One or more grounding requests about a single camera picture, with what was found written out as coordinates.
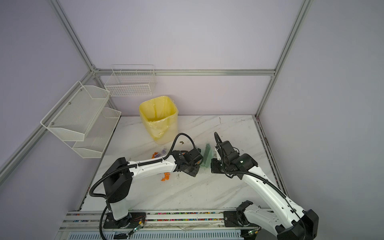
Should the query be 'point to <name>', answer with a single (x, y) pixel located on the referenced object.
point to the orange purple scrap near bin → (156, 155)
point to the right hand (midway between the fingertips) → (210, 166)
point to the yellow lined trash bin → (160, 116)
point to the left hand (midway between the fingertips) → (193, 170)
